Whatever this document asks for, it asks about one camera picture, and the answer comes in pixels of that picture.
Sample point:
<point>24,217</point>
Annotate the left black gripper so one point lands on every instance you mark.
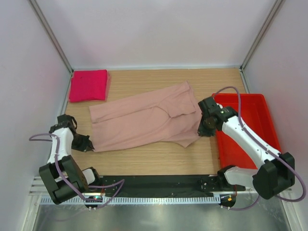
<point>86,144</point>

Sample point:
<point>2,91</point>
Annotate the right aluminium frame post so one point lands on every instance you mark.
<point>262,32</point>

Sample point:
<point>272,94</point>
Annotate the aluminium rail profile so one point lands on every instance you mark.
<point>38,187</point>

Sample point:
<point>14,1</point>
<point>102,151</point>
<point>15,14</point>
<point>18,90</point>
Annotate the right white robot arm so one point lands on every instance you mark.
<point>275,171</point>

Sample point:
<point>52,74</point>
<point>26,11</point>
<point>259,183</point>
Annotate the white slotted cable duct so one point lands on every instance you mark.
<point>140,201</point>

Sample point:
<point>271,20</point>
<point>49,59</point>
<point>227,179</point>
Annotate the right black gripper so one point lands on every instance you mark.
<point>207,133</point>

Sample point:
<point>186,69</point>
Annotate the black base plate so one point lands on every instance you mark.
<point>169,186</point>

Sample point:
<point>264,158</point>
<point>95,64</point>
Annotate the aluminium frame post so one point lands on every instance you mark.
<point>262,32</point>
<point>47,28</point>

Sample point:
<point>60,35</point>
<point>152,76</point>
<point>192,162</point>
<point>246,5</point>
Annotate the dusty pink t shirt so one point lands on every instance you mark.
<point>170,114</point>

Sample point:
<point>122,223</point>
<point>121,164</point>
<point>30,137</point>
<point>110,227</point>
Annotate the red plastic bin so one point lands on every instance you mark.
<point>255,113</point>

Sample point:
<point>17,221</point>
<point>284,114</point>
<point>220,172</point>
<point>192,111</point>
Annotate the folded magenta t shirt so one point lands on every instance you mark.
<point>89,85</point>

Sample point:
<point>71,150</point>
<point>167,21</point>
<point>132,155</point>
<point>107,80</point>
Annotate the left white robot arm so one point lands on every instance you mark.
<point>61,176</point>

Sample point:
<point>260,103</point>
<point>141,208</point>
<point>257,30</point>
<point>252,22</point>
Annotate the left aluminium frame post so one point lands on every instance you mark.
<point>47,28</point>

